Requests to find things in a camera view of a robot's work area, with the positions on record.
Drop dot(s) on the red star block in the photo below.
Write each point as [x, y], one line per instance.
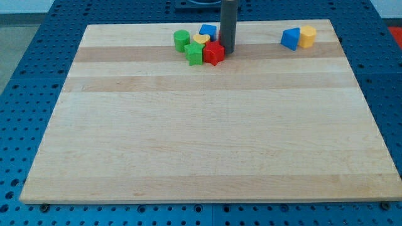
[213, 52]

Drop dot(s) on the green star block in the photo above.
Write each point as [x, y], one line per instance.
[194, 53]

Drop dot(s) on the wooden board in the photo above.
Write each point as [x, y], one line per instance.
[135, 123]

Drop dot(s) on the yellow heart block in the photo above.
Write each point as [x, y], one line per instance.
[201, 39]

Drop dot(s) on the green cylinder block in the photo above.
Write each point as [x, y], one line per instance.
[181, 39]

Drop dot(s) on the blue cube block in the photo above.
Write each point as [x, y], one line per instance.
[208, 29]

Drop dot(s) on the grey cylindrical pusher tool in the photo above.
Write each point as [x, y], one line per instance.
[228, 20]

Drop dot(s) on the blue triangle block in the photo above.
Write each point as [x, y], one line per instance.
[290, 38]

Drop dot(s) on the yellow hexagon block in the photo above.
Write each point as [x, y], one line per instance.
[307, 36]

